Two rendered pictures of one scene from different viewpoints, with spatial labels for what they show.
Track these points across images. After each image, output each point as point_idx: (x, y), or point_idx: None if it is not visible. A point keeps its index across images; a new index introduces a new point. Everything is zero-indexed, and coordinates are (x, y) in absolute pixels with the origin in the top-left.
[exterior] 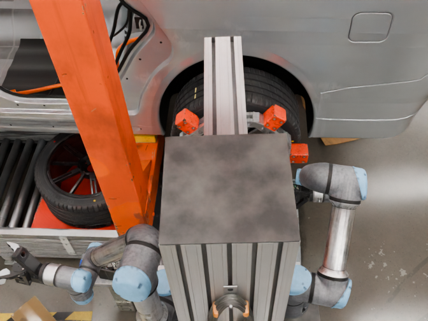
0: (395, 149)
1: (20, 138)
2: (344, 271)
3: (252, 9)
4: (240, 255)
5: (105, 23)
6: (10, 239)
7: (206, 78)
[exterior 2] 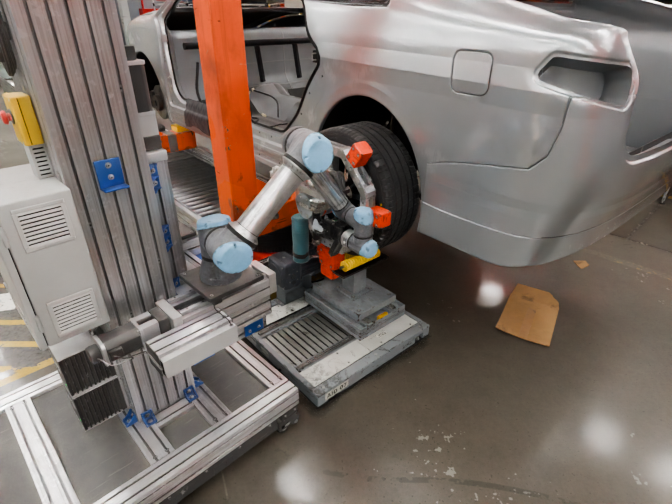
0: (579, 377)
1: None
2: (247, 231)
3: (376, 39)
4: None
5: None
6: (190, 222)
7: None
